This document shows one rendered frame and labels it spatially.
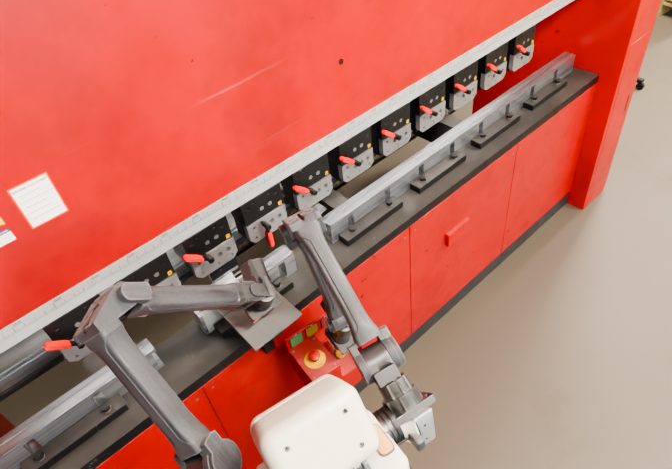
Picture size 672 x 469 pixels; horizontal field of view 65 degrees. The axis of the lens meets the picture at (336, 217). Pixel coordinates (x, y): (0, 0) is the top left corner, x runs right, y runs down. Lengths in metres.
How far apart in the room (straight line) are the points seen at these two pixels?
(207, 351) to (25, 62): 1.02
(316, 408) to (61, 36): 0.88
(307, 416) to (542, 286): 2.20
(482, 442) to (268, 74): 1.79
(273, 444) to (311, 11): 1.08
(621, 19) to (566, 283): 1.33
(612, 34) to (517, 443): 1.94
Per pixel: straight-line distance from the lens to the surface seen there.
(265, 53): 1.47
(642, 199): 3.75
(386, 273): 2.17
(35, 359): 1.96
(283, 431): 1.04
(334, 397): 1.05
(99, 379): 1.79
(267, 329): 1.65
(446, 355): 2.74
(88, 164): 1.34
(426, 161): 2.24
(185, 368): 1.81
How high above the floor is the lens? 2.31
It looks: 42 degrees down
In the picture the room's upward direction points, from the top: 8 degrees counter-clockwise
